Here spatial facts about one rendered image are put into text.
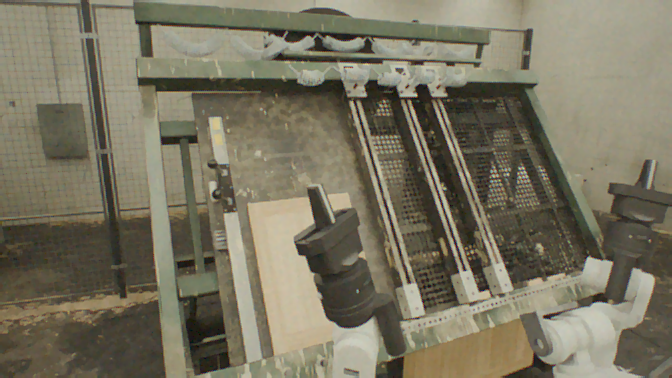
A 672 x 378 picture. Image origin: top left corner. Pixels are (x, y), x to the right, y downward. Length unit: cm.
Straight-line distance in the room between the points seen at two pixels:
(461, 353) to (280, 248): 115
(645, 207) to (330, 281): 67
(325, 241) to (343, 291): 8
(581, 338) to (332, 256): 39
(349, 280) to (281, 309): 94
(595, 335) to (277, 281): 108
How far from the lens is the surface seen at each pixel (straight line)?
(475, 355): 234
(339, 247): 58
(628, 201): 99
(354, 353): 63
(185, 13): 220
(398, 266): 165
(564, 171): 258
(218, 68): 179
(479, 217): 199
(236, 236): 151
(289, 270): 154
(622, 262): 96
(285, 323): 151
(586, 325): 73
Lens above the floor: 178
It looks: 14 degrees down
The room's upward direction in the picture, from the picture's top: straight up
